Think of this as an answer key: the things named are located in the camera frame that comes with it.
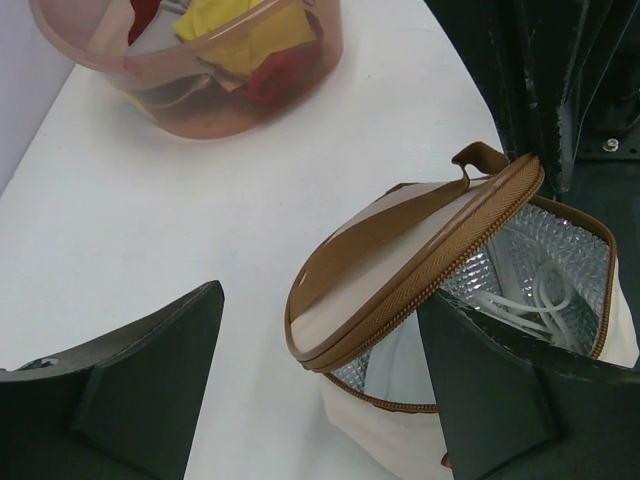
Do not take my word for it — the pink translucent plastic basket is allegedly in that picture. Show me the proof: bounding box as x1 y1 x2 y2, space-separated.
29 1 343 139

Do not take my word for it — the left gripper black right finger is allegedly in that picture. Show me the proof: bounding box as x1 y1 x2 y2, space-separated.
418 292 639 480

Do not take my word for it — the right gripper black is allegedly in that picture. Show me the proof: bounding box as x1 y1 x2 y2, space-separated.
426 1 639 195

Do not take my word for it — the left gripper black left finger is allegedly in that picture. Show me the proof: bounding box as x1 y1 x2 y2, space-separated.
1 281 224 479

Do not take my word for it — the beige round mesh laundry bag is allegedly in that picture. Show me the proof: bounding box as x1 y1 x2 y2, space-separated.
284 142 639 479

